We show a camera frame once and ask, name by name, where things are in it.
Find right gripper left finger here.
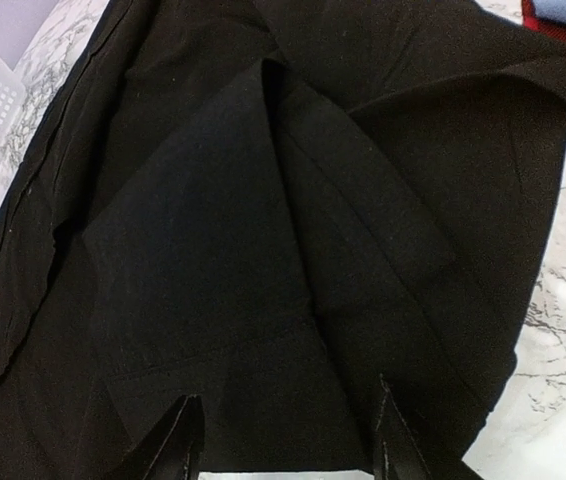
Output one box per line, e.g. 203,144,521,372
112,395,205,480

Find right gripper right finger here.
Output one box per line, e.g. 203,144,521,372
371,374,473,480

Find black long sleeve shirt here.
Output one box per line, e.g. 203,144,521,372
0,1,566,479

